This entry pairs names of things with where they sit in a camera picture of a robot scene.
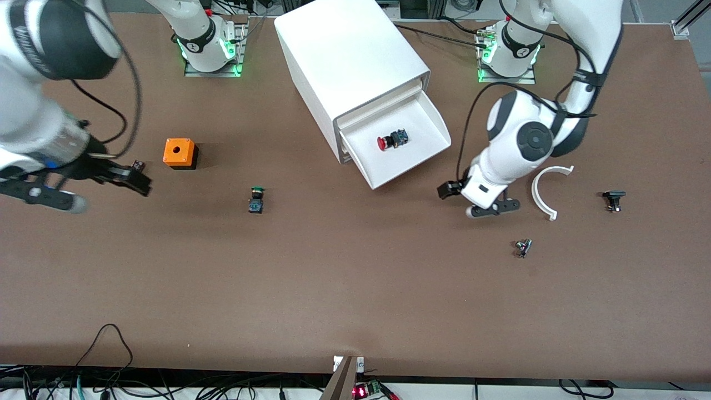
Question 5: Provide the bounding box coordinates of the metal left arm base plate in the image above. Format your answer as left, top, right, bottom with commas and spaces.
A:
477, 27, 537, 85

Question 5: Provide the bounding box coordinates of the white half-ring clamp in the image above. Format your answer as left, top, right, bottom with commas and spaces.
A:
531, 165, 575, 222

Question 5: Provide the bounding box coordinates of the black cable under table edge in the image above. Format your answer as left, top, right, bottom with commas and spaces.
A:
558, 379, 614, 400

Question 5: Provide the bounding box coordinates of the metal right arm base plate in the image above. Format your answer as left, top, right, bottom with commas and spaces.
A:
184, 21, 248, 78

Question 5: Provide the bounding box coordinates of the red push button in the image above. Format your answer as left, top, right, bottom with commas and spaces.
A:
376, 128, 410, 152

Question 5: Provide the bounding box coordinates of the orange box with black base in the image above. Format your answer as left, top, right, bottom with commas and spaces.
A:
163, 138, 199, 171

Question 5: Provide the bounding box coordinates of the black flat-head switch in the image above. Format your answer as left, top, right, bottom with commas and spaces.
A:
602, 190, 627, 213

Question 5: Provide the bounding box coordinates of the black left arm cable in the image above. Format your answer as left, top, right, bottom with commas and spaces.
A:
457, 0, 599, 185

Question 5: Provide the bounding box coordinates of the circuit board with red light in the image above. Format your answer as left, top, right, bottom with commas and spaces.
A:
352, 380, 385, 400

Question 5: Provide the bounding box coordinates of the black cable behind cabinet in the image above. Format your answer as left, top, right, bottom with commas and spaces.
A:
389, 22, 490, 49

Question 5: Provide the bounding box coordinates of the thin black looped cable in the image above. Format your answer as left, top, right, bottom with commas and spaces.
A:
74, 323, 134, 371

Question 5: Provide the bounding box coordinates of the white drawer cabinet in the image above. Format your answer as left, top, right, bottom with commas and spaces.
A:
274, 0, 431, 165

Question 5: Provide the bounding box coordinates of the aluminium frame profile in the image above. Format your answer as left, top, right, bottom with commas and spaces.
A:
670, 0, 711, 38

